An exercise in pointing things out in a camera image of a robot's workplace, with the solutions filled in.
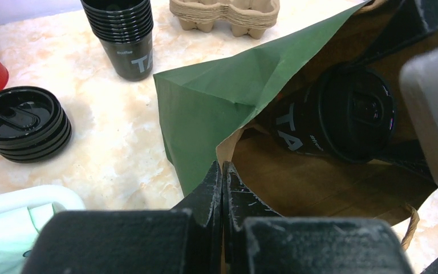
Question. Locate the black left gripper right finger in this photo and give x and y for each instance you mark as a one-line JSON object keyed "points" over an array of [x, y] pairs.
{"points": [[257, 239]]}

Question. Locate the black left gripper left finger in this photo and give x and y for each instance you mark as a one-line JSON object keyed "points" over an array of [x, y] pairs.
{"points": [[184, 239]]}

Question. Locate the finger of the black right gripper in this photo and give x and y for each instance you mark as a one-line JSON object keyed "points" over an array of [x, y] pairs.
{"points": [[412, 22], [408, 155]]}

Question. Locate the black cup lid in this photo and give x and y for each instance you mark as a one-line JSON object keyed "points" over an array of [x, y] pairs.
{"points": [[357, 112]]}

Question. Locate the green brown paper bag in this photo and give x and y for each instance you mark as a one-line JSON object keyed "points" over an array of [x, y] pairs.
{"points": [[221, 111]]}

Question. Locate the black printed coffee cup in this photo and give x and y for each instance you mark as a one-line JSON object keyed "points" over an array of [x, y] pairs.
{"points": [[296, 124]]}

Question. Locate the cardboard cup carrier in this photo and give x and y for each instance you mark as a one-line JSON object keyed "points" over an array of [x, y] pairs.
{"points": [[250, 18]]}

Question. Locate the mint green cloth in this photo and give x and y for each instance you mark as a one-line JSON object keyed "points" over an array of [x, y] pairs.
{"points": [[20, 226]]}

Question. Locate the white plastic basket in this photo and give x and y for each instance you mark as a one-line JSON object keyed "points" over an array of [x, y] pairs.
{"points": [[41, 195]]}

